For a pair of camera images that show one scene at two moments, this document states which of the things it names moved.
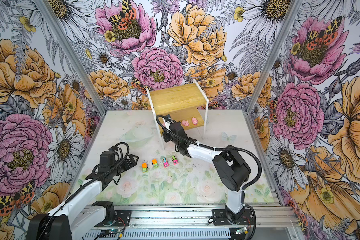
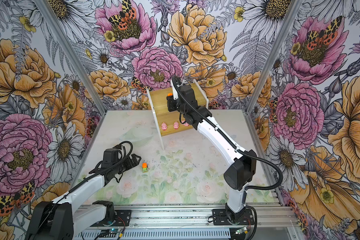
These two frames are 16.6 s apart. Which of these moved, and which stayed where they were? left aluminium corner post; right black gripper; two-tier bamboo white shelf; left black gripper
Moved: right black gripper
Stayed: left black gripper; left aluminium corner post; two-tier bamboo white shelf
